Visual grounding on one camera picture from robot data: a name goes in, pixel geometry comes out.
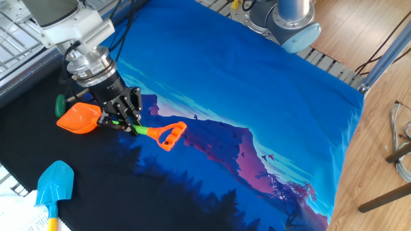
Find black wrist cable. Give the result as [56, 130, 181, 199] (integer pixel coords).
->
[57, 40, 91, 103]

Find blue shovel with yellow shaft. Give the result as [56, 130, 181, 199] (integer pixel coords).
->
[34, 160, 75, 231]

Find aluminium frame post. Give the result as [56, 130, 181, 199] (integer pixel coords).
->
[357, 19, 411, 96]

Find white printed papers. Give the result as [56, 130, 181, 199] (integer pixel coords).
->
[0, 189, 72, 231]

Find dark furniture leg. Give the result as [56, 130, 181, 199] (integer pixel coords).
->
[385, 142, 411, 164]
[357, 182, 411, 214]

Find black floor cable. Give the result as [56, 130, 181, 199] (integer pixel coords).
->
[354, 9, 411, 77]

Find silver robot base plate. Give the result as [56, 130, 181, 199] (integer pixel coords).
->
[224, 0, 304, 55]

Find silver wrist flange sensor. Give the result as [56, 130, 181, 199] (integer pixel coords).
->
[64, 44, 118, 88]

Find orange shovel with green shaft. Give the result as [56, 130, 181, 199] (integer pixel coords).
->
[56, 101, 188, 152]

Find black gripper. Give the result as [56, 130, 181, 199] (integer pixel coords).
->
[88, 72, 144, 138]

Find green oval object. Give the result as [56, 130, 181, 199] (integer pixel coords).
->
[54, 93, 67, 119]

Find grey wire bundle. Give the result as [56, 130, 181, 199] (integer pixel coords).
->
[389, 100, 411, 184]

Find mountain landscape printed cloth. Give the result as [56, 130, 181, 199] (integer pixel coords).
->
[0, 0, 365, 231]

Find black cable bundle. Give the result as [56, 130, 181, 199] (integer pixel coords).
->
[107, 0, 152, 64]

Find white perforated metal plate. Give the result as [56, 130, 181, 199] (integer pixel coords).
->
[0, 0, 25, 23]

